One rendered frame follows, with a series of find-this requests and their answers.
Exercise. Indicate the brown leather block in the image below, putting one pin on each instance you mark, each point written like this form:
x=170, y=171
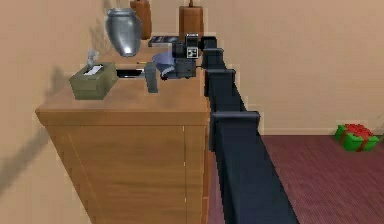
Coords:
x=190, y=21
x=142, y=18

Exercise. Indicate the grey upright slab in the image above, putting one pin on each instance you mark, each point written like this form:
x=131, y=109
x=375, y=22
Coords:
x=151, y=78

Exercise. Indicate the silver vase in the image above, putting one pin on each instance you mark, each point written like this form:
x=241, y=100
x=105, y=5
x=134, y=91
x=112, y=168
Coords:
x=124, y=30

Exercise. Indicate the black flat rectangle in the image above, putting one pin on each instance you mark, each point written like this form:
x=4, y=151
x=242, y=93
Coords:
x=130, y=73

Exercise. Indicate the blue bowl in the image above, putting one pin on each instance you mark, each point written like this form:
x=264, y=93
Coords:
x=164, y=60

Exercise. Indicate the wooden cabinet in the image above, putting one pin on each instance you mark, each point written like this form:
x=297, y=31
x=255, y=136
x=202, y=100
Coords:
x=133, y=160

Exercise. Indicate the green tissue box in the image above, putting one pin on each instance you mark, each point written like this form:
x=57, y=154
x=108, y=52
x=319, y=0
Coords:
x=93, y=83

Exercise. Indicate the dark flat book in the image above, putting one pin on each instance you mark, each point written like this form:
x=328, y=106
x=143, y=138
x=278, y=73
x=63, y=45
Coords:
x=161, y=40

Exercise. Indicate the green gift box red ribbon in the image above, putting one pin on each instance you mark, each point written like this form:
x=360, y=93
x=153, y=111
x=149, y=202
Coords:
x=355, y=138

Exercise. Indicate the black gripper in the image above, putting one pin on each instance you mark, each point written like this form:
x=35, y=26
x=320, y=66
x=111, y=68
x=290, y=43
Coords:
x=185, y=68

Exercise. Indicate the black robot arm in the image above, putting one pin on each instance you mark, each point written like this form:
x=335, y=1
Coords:
x=246, y=173

